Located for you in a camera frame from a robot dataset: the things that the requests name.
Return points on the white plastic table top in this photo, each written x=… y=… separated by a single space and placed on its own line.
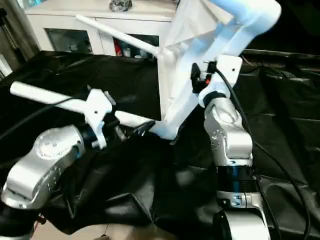
x=185 y=100

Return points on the white plastic table leg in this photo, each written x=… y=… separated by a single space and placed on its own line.
x=235 y=7
x=55 y=97
x=120 y=35

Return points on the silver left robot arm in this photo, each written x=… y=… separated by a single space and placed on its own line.
x=45 y=155

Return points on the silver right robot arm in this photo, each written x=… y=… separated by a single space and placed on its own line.
x=230 y=140

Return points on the black plastic mat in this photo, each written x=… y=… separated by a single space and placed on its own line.
x=125 y=170

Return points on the silver metal bar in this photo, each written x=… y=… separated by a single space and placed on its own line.
x=285 y=54

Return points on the white glass-door cabinet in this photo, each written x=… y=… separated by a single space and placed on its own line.
x=75 y=17

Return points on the grey curtain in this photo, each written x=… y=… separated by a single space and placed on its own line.
x=17 y=25

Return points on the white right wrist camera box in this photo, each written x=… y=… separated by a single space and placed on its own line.
x=229 y=67

